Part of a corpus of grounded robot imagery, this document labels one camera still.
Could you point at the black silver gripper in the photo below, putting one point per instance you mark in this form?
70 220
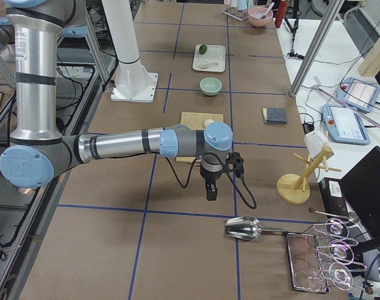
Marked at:
209 177

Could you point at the pale round bun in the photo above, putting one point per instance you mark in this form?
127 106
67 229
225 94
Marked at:
207 122

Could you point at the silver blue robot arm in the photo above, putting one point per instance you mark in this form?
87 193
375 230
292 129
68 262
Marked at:
39 152

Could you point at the green ceramic bowl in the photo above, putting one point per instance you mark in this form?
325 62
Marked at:
210 86

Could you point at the pink bowl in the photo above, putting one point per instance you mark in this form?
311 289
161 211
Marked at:
258 18

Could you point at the metal scoop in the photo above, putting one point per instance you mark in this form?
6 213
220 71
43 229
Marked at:
248 228

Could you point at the wooden cutting board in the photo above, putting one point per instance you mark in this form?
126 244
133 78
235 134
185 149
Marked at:
195 120

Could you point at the wooden mug tree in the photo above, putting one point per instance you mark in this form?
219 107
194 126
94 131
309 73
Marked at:
294 188

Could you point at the yellow sponge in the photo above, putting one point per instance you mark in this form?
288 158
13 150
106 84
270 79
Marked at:
264 114

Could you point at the grey folded cloth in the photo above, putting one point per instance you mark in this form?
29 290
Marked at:
276 115

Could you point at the white cup on tree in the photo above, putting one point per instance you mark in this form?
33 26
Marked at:
315 141

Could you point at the black box with label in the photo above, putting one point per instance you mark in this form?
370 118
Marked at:
332 197

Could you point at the black rectangular tray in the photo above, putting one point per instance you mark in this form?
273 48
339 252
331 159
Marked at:
301 254

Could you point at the lying wine glass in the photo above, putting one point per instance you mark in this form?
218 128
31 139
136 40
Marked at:
310 280

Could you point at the white rectangular tray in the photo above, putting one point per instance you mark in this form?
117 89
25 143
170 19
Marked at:
214 53

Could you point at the upper wine glass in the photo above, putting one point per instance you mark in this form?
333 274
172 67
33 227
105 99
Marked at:
333 227

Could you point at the green lime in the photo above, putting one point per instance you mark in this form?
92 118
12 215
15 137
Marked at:
202 49

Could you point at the middle wine glass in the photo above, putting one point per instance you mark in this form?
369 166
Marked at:
328 250

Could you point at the metal ladle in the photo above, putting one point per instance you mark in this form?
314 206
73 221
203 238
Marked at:
350 217

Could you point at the lower blue teach pendant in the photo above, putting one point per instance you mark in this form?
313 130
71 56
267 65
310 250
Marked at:
344 125

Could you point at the blue teach pendant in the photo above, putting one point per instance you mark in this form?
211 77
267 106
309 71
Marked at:
344 125
358 94

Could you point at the lower wine glass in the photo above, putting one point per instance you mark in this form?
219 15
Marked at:
339 275

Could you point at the black monitor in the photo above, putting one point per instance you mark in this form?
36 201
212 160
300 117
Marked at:
361 188

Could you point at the upper blue teach pendant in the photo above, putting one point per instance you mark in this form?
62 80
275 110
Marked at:
358 94

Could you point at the pink whisk utensil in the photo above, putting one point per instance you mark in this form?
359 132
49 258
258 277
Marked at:
267 11

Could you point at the black tripod stand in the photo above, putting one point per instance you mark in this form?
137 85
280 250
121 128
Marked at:
293 30

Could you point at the red bottle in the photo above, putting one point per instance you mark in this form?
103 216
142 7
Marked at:
281 11

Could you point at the wooden board leaning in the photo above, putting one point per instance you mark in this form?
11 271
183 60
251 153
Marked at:
371 64

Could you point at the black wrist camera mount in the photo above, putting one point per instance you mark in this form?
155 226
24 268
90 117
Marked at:
234 163

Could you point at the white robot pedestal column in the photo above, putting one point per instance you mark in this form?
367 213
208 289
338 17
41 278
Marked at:
132 82

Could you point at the wire glass rack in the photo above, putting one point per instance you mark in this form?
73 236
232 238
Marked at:
354 266

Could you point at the wire dish rack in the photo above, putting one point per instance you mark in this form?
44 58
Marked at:
237 9

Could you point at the aluminium frame post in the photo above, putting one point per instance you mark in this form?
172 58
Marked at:
314 47

